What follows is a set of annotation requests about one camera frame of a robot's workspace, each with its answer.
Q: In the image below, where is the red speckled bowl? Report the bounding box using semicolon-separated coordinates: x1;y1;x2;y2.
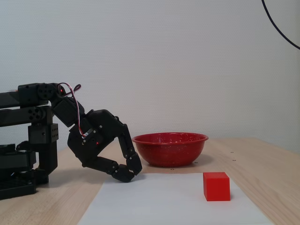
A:
132;132;209;168

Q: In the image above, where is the red white servo cable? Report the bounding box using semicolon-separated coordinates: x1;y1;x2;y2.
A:
57;82;89;138

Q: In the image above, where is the white paper sheet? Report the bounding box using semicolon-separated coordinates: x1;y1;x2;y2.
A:
77;172;274;225

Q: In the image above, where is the red cube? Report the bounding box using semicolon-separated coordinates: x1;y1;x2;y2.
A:
202;172;232;202

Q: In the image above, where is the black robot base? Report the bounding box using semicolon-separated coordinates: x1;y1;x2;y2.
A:
0;140;50;201

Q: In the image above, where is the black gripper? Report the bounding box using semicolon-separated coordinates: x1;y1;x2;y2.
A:
67;108;143;184

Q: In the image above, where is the thin black hanging cable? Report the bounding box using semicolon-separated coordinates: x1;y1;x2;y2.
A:
261;0;300;50

